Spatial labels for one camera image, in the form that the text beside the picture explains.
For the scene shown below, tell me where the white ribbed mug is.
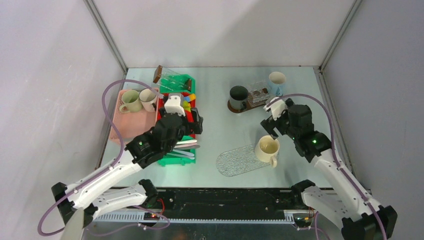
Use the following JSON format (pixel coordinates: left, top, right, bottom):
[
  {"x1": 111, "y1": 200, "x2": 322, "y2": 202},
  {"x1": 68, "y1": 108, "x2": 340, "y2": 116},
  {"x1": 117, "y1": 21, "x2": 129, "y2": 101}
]
[{"x1": 138, "y1": 88, "x2": 158, "y2": 112}]

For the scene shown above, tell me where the cream mug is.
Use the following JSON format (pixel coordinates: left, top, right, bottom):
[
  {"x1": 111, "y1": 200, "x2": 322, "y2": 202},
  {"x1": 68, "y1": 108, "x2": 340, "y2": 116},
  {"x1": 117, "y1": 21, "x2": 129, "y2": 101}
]
[{"x1": 254, "y1": 135, "x2": 280, "y2": 168}]

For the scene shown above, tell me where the light blue mug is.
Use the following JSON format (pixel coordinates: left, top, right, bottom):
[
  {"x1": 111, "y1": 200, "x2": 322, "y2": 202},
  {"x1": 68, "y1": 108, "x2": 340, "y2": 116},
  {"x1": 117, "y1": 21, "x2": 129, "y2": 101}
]
[{"x1": 267, "y1": 71, "x2": 287, "y2": 97}]

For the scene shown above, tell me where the clear acrylic holder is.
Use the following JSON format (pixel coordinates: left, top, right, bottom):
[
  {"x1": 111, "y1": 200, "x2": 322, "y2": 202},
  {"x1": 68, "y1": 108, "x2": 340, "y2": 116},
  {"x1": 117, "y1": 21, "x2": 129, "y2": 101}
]
[{"x1": 247, "y1": 81, "x2": 272, "y2": 108}]

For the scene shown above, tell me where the green mug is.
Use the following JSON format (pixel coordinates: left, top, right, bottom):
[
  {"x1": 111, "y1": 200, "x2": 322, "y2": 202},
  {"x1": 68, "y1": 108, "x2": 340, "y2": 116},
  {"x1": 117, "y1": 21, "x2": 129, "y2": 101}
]
[{"x1": 118, "y1": 89, "x2": 143, "y2": 114}]

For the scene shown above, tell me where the clear holder with brown ends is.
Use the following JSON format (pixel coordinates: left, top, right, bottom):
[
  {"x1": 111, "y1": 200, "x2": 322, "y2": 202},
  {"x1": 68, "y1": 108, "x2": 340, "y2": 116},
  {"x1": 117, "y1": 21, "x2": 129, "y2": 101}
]
[{"x1": 152, "y1": 65, "x2": 194, "y2": 93}]

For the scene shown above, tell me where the black mug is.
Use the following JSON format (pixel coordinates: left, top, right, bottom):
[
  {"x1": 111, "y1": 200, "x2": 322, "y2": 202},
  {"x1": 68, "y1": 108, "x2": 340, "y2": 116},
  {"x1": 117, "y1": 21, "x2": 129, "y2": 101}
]
[{"x1": 229, "y1": 85, "x2": 249, "y2": 109}]

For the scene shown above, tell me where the clear textured oval tray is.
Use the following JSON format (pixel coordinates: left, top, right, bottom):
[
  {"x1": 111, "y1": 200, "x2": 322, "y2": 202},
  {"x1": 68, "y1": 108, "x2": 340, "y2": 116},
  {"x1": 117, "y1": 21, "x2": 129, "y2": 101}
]
[{"x1": 216, "y1": 145, "x2": 277, "y2": 177}]

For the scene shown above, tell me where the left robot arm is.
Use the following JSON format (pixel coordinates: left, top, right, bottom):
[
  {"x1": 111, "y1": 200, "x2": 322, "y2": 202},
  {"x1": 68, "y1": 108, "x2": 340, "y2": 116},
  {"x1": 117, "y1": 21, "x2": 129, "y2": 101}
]
[{"x1": 51, "y1": 107, "x2": 204, "y2": 230}]

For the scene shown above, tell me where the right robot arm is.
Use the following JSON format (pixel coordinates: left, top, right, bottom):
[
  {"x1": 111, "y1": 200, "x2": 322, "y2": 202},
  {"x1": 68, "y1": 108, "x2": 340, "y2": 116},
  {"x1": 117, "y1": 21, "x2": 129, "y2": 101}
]
[{"x1": 260, "y1": 97, "x2": 398, "y2": 240}]

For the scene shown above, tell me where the red plastic bin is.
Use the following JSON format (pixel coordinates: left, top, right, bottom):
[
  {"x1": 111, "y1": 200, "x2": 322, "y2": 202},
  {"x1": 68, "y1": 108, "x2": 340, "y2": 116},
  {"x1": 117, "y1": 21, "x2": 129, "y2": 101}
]
[{"x1": 154, "y1": 92, "x2": 197, "y2": 138}]

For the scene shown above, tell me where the green bin with toothbrushes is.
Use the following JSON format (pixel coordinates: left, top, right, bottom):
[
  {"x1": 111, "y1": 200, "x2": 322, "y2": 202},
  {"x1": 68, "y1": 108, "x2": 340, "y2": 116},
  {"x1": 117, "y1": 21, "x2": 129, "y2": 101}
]
[{"x1": 157, "y1": 136, "x2": 196, "y2": 167}]

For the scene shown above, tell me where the green bin at back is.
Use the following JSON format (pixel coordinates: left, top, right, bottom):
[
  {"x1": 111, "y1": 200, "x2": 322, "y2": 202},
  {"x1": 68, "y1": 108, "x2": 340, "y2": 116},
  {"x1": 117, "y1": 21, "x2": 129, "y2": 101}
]
[{"x1": 158, "y1": 74, "x2": 195, "y2": 93}]

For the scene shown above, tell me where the pink perforated basket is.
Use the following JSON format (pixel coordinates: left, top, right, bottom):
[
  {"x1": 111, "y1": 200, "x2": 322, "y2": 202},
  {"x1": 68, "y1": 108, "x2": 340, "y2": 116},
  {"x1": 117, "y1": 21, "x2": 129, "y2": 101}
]
[{"x1": 112, "y1": 89, "x2": 158, "y2": 145}]

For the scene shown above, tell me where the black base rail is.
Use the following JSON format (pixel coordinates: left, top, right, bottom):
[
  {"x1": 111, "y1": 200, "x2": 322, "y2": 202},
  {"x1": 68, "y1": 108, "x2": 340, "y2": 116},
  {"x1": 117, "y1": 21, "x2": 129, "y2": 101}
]
[{"x1": 79, "y1": 187, "x2": 375, "y2": 226}]

